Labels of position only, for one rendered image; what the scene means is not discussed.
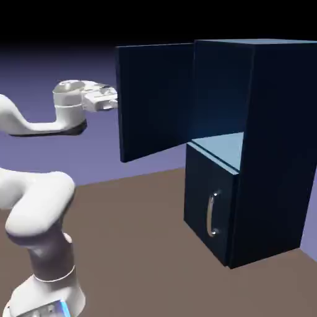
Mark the dark blue closed cabinet door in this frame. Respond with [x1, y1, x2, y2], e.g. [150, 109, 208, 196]
[183, 142, 240, 267]

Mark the curved silver door handle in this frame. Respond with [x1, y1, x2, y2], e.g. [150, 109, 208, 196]
[206, 189, 222, 238]

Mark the dark blue cabinet door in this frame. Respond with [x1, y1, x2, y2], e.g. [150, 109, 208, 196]
[115, 43, 194, 163]
[183, 142, 240, 267]

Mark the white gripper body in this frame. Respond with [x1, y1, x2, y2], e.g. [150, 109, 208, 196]
[83, 89, 119, 111]

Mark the dark blue cabinet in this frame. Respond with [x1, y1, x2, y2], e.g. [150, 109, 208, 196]
[183, 38, 317, 270]

